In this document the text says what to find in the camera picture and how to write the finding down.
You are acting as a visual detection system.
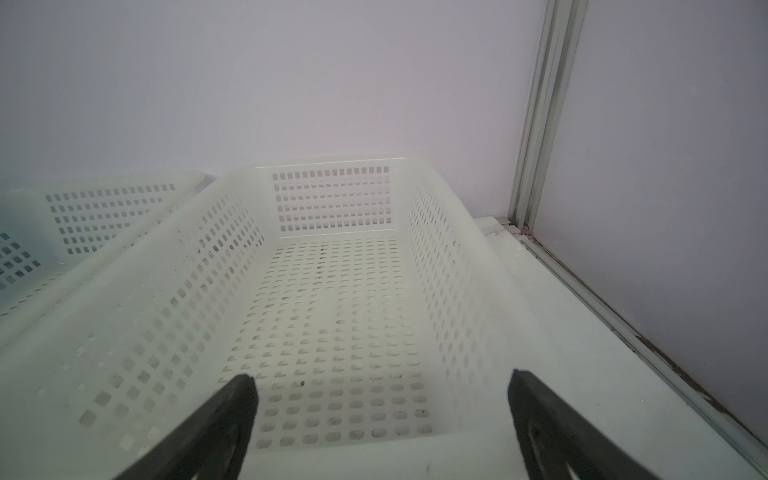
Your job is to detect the aluminium frame profiles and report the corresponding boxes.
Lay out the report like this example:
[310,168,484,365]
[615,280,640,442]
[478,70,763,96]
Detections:
[509,1,767,477]

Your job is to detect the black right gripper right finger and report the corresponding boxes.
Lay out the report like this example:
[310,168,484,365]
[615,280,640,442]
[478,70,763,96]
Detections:
[507,369,657,480]

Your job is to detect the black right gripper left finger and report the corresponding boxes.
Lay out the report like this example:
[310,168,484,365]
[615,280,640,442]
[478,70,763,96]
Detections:
[118,374,259,479]

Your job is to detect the white plastic basket middle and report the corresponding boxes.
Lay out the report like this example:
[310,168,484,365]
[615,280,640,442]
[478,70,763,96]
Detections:
[1,170,206,344]

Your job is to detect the white plastic basket right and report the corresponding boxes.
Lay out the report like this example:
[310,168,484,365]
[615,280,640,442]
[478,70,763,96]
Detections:
[1,158,569,479]

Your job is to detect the white plastic basket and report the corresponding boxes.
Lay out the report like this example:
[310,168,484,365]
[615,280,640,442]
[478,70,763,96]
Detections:
[1,170,206,344]
[1,158,569,479]

